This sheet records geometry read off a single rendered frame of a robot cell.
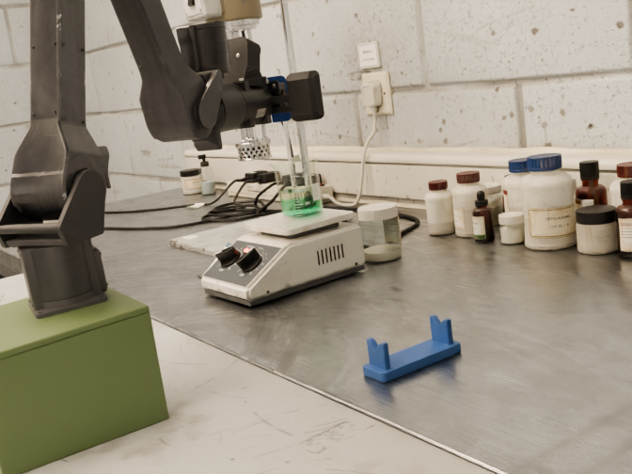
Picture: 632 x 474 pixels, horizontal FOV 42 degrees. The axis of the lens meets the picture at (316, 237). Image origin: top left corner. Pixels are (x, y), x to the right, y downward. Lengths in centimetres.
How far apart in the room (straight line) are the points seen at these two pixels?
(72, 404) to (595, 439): 42
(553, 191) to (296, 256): 36
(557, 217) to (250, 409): 58
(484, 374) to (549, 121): 69
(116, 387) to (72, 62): 30
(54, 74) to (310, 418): 39
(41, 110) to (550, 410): 52
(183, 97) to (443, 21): 73
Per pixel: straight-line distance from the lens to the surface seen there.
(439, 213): 133
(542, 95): 139
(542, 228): 118
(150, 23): 90
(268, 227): 113
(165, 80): 92
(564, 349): 82
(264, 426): 72
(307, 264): 110
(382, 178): 166
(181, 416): 78
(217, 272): 114
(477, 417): 69
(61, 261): 77
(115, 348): 74
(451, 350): 82
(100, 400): 74
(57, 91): 79
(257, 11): 151
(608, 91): 132
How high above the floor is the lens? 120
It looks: 12 degrees down
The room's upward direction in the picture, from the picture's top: 8 degrees counter-clockwise
